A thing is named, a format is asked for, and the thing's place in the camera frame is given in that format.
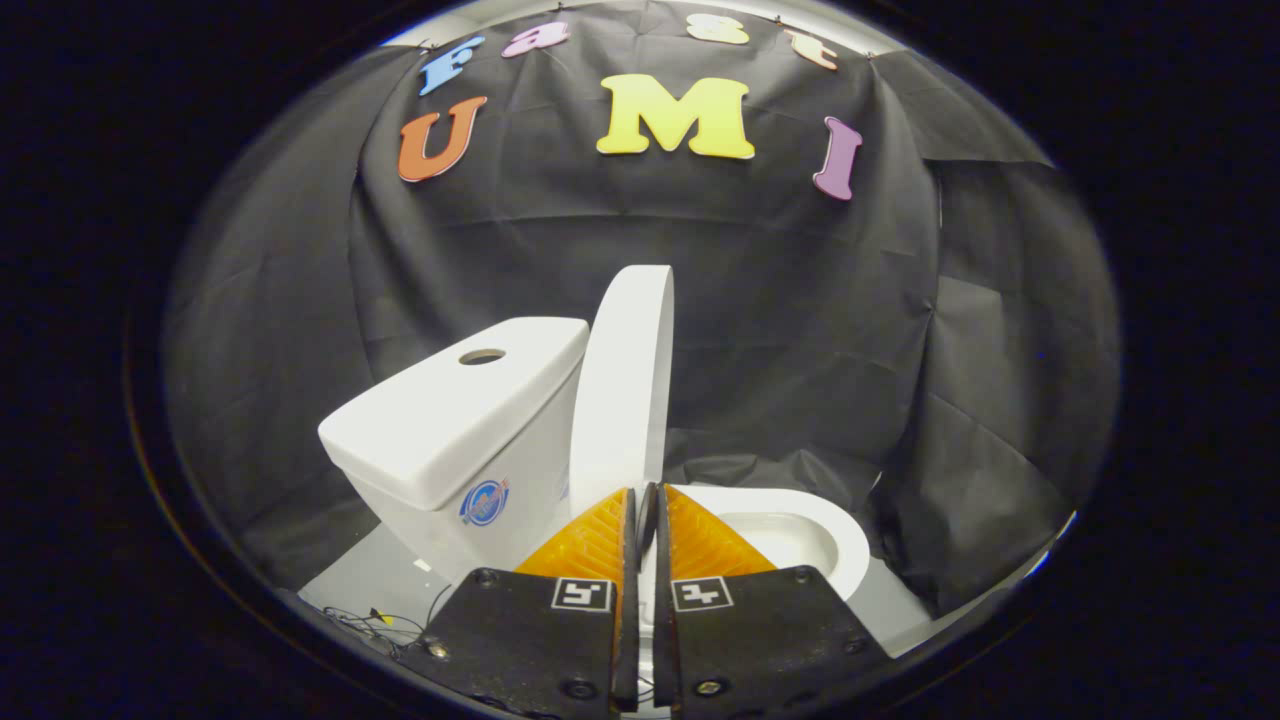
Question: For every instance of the white toilet lid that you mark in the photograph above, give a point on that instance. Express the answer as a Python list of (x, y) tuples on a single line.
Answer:
[(620, 400)]

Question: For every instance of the black backdrop cloth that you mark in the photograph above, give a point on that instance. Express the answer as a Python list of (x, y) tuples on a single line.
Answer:
[(780, 320)]

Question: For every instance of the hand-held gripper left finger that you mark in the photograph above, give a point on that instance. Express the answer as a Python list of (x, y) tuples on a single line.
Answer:
[(530, 650)]

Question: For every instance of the white toilet seat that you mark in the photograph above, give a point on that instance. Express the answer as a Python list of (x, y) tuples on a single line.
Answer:
[(852, 545)]

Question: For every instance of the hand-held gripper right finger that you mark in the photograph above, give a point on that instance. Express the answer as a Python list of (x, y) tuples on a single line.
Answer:
[(770, 650)]

